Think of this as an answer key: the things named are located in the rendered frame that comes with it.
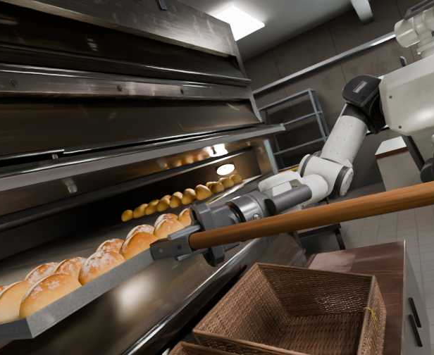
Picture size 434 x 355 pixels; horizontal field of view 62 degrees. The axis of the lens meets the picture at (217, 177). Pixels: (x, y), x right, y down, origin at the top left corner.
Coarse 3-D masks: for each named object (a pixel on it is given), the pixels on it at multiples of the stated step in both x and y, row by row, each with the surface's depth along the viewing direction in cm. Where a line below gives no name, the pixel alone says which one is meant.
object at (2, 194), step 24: (192, 144) 117; (216, 144) 130; (240, 144) 168; (72, 168) 75; (96, 168) 80; (120, 168) 91; (144, 168) 108; (168, 168) 133; (0, 192) 62; (24, 192) 69; (48, 192) 79
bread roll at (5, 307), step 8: (32, 280) 59; (8, 288) 55; (16, 288) 56; (24, 288) 56; (0, 296) 54; (8, 296) 54; (16, 296) 54; (0, 304) 53; (8, 304) 53; (16, 304) 54; (0, 312) 53; (8, 312) 53; (16, 312) 53; (0, 320) 52; (8, 320) 53
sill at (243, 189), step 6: (264, 174) 210; (270, 174) 206; (252, 180) 191; (258, 180) 190; (240, 186) 179; (246, 186) 176; (252, 186) 182; (258, 186) 188; (228, 192) 165; (234, 192) 164; (240, 192) 169; (246, 192) 174; (216, 198) 156; (222, 198) 154; (228, 198) 158; (234, 198) 163; (210, 204) 144; (216, 204) 148
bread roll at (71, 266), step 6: (72, 258) 66; (78, 258) 67; (84, 258) 68; (60, 264) 64; (66, 264) 64; (72, 264) 64; (78, 264) 65; (54, 270) 63; (60, 270) 63; (66, 270) 63; (72, 270) 63; (78, 270) 64
